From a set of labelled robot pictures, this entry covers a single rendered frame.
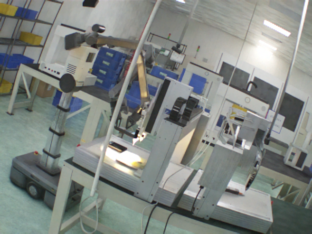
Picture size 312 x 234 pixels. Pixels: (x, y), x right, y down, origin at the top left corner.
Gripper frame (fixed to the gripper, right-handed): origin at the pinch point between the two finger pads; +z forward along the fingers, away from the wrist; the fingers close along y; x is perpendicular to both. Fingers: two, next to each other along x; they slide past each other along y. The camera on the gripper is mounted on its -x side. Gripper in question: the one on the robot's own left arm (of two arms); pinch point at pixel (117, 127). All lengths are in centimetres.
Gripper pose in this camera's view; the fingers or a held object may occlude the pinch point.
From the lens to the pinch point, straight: 334.9
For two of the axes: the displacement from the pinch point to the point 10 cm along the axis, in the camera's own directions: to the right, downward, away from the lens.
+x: -9.7, 1.3, 2.2
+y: 2.2, -0.6, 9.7
